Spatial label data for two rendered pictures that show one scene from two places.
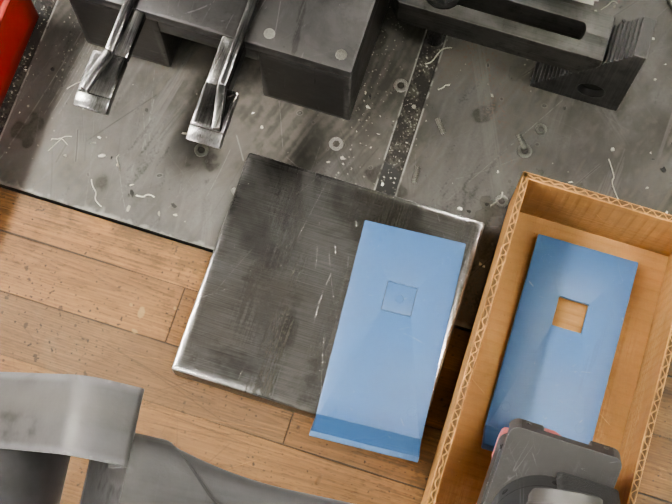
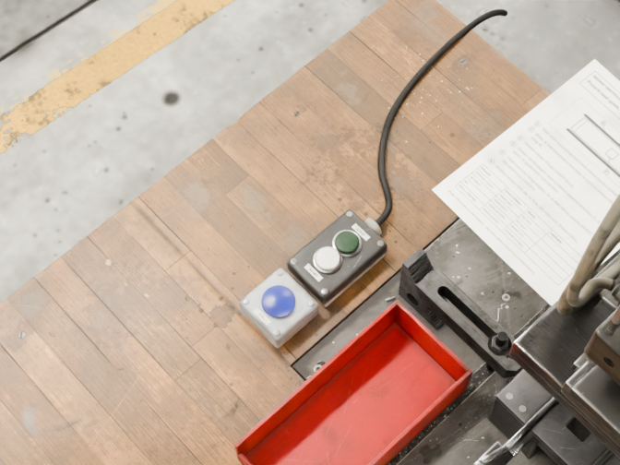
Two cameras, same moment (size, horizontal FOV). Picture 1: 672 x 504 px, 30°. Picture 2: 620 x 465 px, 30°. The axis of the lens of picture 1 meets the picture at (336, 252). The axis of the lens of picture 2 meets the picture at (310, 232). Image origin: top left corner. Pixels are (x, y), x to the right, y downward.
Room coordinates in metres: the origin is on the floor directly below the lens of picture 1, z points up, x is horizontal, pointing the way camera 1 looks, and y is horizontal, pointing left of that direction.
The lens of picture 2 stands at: (-0.03, 0.14, 2.19)
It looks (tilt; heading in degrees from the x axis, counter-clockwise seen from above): 64 degrees down; 32
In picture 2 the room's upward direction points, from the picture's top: 2 degrees counter-clockwise
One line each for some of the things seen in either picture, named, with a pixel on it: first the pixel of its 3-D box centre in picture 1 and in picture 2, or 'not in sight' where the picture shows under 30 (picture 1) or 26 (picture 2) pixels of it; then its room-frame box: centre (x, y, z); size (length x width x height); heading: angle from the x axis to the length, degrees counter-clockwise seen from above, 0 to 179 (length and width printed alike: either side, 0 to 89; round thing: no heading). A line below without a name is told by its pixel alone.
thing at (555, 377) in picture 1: (561, 352); not in sight; (0.16, -0.15, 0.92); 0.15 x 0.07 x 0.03; 164
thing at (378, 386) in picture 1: (390, 336); not in sight; (0.17, -0.04, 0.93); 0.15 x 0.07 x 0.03; 167
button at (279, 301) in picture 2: not in sight; (279, 303); (0.38, 0.46, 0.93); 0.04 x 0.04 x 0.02
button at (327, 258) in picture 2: not in sight; (327, 261); (0.46, 0.43, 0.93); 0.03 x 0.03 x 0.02
